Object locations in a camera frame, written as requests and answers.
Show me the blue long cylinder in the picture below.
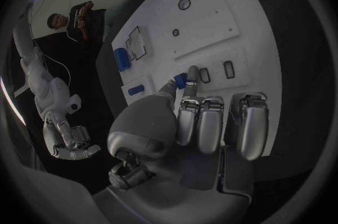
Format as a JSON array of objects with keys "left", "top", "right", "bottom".
[{"left": 113, "top": 47, "right": 131, "bottom": 73}]

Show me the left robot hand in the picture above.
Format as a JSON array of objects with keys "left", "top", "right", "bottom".
[{"left": 92, "top": 65, "right": 270, "bottom": 224}]

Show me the person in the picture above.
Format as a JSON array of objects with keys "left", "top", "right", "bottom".
[{"left": 46, "top": 0, "right": 108, "bottom": 43}]

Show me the white task board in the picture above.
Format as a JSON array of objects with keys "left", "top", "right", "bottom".
[{"left": 110, "top": 0, "right": 283, "bottom": 157}]

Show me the white cable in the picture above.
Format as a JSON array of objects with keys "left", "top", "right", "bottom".
[{"left": 27, "top": 0, "right": 72, "bottom": 87}]

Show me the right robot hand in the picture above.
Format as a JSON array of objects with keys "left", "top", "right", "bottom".
[{"left": 42, "top": 112, "right": 101, "bottom": 160}]

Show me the blue block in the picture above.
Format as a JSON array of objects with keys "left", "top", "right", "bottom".
[{"left": 173, "top": 73, "right": 188, "bottom": 90}]

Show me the blue short cylinder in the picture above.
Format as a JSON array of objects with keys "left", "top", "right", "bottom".
[{"left": 127, "top": 84, "right": 145, "bottom": 96}]

